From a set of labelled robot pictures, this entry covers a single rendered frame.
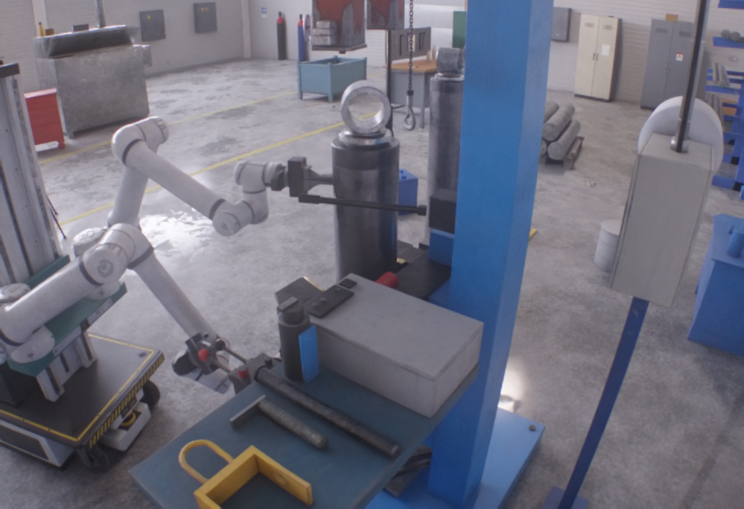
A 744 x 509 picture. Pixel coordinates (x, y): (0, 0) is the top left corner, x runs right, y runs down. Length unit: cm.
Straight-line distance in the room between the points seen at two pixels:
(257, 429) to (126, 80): 861
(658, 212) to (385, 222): 82
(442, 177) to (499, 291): 162
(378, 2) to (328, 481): 136
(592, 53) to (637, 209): 1023
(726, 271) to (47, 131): 838
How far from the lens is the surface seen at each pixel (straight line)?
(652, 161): 135
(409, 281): 159
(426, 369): 109
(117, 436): 258
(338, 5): 131
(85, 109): 923
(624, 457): 267
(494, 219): 132
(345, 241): 164
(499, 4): 122
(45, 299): 177
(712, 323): 351
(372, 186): 154
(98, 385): 259
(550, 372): 300
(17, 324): 188
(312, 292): 168
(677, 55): 1134
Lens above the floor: 191
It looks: 26 degrees down
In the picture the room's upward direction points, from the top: straight up
